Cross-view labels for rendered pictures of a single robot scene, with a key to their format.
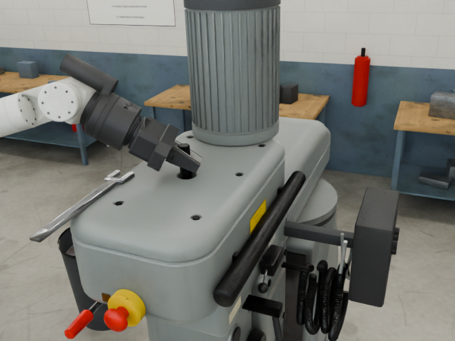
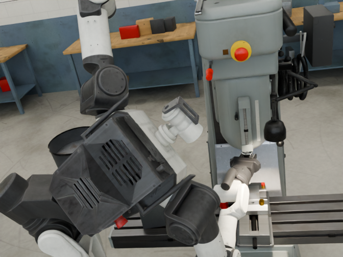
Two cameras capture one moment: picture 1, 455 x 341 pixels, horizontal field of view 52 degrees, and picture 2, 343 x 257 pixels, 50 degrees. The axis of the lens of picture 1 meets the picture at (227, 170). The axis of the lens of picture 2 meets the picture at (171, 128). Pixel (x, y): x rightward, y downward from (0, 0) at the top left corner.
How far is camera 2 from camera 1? 75 cm
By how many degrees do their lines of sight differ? 11
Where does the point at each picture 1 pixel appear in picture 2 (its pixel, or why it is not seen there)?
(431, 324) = (308, 144)
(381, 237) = (328, 20)
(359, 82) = not seen: hidden behind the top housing
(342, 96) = not seen: hidden behind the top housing
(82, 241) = (212, 19)
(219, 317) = (275, 59)
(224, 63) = not seen: outside the picture
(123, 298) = (242, 43)
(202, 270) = (280, 16)
